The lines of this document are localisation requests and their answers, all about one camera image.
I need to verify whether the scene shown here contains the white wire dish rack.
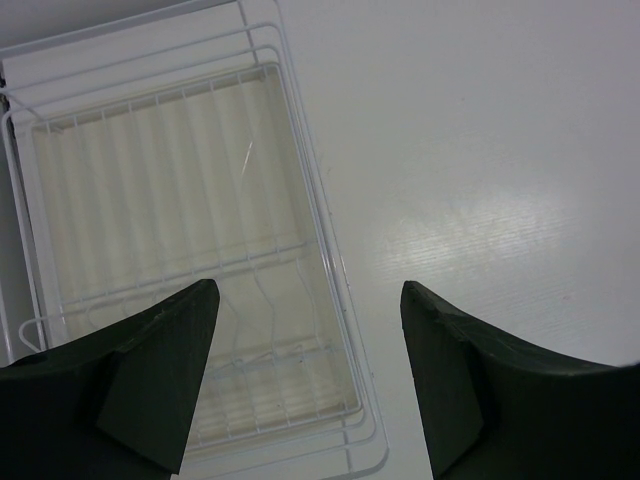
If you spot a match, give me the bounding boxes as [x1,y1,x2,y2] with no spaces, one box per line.
[1,1,390,479]

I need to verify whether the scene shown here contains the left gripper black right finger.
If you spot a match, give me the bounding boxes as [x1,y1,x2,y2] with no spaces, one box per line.
[400,281,639,479]

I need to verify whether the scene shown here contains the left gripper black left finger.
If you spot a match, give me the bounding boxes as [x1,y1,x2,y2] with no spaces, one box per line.
[1,279,220,479]

